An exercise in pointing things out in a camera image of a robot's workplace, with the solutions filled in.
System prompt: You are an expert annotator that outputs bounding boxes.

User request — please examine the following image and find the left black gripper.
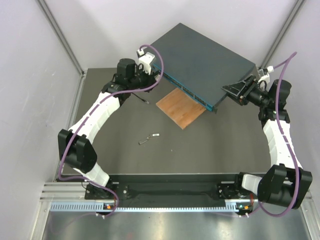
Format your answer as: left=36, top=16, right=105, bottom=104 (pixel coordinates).
left=128, top=64, right=159, bottom=93

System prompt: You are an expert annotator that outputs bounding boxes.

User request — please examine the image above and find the slotted cable duct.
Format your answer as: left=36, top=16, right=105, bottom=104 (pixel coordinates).
left=49, top=201, right=252, bottom=213

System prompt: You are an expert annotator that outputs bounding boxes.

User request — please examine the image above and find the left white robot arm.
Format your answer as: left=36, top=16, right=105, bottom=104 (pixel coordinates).
left=57, top=58, right=164, bottom=199

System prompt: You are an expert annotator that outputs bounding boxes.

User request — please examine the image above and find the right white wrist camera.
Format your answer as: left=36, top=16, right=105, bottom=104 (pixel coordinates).
left=257, top=65, right=274, bottom=83

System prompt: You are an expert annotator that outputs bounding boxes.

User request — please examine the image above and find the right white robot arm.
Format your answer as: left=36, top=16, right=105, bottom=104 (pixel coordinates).
left=222, top=75, right=313, bottom=209

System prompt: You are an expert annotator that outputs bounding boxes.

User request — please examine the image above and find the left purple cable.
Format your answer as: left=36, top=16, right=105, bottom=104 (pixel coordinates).
left=56, top=44, right=165, bottom=217

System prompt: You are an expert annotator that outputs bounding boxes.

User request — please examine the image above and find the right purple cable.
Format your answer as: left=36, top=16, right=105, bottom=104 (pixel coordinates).
left=247, top=51, right=298, bottom=218

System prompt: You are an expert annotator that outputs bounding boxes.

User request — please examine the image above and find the purple cable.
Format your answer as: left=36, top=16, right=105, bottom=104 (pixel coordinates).
left=56, top=44, right=165, bottom=217
left=247, top=51, right=298, bottom=218

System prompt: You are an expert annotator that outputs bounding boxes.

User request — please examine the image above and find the blue network switch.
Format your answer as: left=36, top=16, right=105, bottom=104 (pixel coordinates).
left=148, top=23, right=256, bottom=113

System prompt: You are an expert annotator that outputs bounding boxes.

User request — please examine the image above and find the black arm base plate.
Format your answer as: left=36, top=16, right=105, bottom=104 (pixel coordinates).
left=56, top=172, right=264, bottom=208

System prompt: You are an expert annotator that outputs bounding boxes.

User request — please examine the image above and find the black ethernet cable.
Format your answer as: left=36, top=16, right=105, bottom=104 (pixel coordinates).
left=132, top=92, right=150, bottom=104

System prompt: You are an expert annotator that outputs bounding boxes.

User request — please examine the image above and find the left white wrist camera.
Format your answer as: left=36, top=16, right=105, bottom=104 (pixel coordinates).
left=136, top=49, right=156, bottom=75

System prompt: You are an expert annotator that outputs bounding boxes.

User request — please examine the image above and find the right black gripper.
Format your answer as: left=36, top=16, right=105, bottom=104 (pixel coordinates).
left=221, top=75, right=270, bottom=108

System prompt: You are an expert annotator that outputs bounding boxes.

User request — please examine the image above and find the wooden board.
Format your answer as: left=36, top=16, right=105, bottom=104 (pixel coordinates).
left=156, top=88, right=206, bottom=130

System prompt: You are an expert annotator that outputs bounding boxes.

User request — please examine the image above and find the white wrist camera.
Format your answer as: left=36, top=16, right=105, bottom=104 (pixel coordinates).
left=136, top=49, right=156, bottom=75
left=257, top=65, right=274, bottom=83

